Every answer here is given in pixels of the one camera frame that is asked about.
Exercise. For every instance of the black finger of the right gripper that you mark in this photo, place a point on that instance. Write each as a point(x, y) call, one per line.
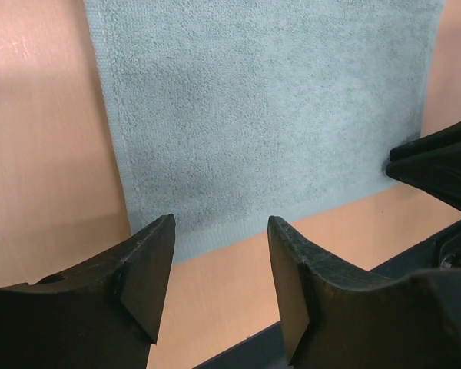
point(431, 164)

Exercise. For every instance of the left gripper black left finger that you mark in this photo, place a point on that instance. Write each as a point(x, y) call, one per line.
point(102, 313)

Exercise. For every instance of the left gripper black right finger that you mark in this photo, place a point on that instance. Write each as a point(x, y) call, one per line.
point(361, 319)

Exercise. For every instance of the mint green towel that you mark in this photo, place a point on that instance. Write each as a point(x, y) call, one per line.
point(223, 113)

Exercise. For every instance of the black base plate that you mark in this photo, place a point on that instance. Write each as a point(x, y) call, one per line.
point(407, 269)

